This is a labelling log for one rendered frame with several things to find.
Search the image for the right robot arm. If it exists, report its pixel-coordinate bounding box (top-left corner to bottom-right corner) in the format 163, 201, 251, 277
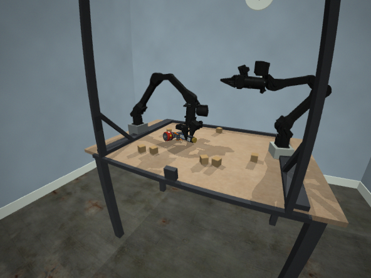
238, 61, 315, 148

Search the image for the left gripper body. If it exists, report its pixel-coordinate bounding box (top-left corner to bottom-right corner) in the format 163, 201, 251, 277
175, 115, 197, 131

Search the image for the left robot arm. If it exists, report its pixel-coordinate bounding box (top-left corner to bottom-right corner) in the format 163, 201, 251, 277
130, 73, 209, 130

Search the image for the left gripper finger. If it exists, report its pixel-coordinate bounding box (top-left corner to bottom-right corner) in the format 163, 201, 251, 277
182, 130, 190, 140
189, 128, 196, 136

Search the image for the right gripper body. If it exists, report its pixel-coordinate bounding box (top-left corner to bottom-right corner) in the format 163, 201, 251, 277
236, 75, 254, 89

